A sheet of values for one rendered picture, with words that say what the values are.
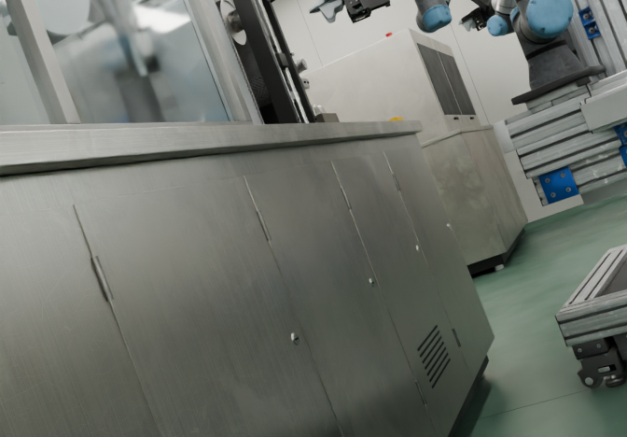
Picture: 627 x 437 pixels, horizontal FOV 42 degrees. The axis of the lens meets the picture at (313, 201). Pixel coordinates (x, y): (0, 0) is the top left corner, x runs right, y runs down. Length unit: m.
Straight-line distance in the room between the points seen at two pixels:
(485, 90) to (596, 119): 4.90
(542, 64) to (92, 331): 1.64
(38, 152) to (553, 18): 1.54
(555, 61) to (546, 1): 0.20
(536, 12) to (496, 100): 4.86
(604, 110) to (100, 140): 1.43
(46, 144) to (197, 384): 0.37
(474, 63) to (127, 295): 6.19
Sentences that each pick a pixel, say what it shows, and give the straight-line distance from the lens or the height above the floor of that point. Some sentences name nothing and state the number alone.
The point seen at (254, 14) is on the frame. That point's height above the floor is 1.28.
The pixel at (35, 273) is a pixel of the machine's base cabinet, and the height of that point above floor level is 0.75.
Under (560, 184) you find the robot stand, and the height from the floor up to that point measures 0.55.
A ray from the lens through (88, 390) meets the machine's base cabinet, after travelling 0.93.
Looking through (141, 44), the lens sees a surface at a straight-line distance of 1.42.
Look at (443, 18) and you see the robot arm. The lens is 2.20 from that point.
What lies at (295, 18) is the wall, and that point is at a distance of 7.51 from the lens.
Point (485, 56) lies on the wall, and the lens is 7.06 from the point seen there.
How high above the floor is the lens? 0.69
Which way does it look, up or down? 2 degrees up
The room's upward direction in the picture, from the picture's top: 21 degrees counter-clockwise
